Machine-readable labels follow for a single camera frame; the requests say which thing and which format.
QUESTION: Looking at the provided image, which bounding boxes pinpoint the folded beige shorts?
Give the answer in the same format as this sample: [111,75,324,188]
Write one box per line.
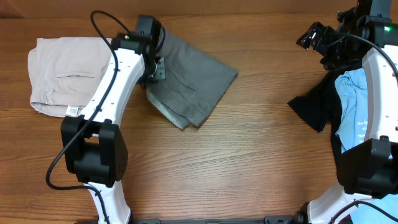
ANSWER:
[28,37,111,117]

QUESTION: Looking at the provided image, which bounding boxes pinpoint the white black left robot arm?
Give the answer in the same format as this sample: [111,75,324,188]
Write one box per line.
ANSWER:
[54,34,165,223]

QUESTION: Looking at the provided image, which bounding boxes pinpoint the grey shorts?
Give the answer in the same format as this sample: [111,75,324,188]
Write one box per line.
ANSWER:
[147,30,239,129]

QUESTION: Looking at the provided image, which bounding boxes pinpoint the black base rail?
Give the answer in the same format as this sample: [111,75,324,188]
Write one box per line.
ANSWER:
[74,215,312,224]

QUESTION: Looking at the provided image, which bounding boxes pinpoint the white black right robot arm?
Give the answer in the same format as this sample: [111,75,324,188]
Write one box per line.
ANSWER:
[297,16,397,223]

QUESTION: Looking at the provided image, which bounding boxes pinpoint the black t-shirt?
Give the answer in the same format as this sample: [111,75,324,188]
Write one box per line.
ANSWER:
[287,62,364,169]

